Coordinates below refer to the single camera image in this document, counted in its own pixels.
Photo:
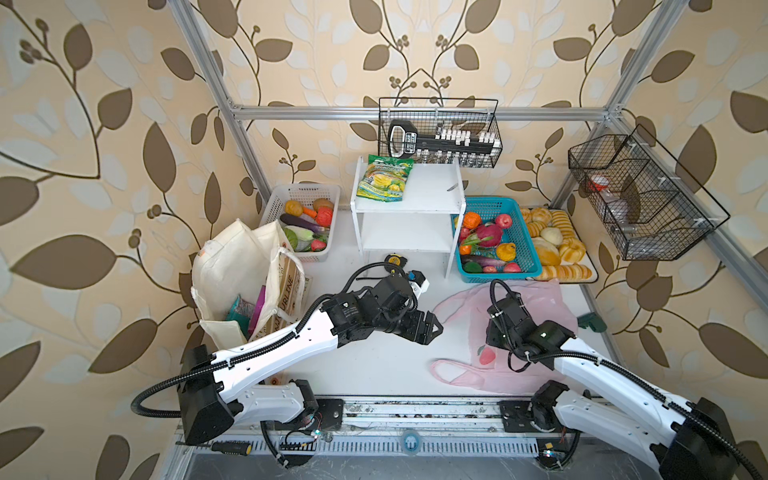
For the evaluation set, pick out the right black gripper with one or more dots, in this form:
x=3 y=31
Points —
x=491 y=333

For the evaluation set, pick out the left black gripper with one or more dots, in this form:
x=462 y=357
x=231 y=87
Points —
x=427 y=335

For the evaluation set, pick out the purple grape candy bag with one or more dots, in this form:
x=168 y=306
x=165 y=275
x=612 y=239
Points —
x=258 y=307

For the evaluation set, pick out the teal red snack bag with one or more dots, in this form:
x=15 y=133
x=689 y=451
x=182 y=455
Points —
x=241 y=312

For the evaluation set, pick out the cream canvas tote bag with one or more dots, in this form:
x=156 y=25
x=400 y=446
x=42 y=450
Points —
x=257 y=266

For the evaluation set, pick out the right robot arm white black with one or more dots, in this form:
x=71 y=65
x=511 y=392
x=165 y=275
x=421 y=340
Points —
x=679 y=438

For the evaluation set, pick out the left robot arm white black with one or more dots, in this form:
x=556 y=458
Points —
x=218 y=390

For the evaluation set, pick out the pink plastic grocery bag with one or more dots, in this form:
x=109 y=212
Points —
x=488 y=369

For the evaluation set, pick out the yellow pear fruit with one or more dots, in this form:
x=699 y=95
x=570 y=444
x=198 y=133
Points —
x=506 y=252

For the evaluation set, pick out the yellow black tape measure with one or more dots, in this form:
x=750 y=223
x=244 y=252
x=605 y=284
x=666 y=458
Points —
x=396 y=259

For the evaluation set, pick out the teal plastic fruit basket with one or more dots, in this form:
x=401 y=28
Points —
x=480 y=265

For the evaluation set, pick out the green tape dispenser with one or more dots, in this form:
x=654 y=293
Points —
x=592 y=321

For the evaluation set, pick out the white bread tray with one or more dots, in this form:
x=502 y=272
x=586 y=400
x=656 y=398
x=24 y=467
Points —
x=563 y=256

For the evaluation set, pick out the pink dragon fruit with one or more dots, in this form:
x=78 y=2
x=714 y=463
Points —
x=490 y=236

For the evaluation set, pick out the red apple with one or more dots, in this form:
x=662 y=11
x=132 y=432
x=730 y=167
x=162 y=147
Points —
x=504 y=221

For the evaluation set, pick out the white two-tier shelf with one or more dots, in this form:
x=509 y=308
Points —
x=421 y=223

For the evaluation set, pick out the orange fruit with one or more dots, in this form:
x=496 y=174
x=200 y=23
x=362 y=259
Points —
x=471 y=220

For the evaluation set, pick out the red tomato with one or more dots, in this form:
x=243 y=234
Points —
x=324 y=217

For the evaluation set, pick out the yellow green snack bag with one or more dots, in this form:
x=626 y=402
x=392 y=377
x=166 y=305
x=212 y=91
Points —
x=385 y=179

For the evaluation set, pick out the plastic bottle red cap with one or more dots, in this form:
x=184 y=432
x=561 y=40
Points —
x=611 y=207

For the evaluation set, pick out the green cabbage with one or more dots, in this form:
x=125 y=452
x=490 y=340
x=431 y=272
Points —
x=292 y=238

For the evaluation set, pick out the purple eggplant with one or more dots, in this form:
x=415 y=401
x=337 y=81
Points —
x=289 y=220

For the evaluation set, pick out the brown potato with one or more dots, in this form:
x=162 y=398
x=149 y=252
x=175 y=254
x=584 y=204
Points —
x=293 y=208

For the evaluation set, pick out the white plastic vegetable basket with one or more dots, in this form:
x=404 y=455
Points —
x=306 y=214

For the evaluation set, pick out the yellow black screwdriver left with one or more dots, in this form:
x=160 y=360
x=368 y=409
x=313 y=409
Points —
x=226 y=447

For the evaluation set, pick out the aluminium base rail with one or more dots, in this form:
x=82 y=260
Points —
x=421 y=426

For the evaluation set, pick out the black wire basket right wall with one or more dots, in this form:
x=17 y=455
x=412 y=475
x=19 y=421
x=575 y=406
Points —
x=670 y=209

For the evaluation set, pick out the black wire basket wall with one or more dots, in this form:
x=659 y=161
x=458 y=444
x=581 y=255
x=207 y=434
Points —
x=670 y=209
x=440 y=130

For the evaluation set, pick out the black wire basket back wall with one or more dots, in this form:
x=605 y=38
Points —
x=440 y=130

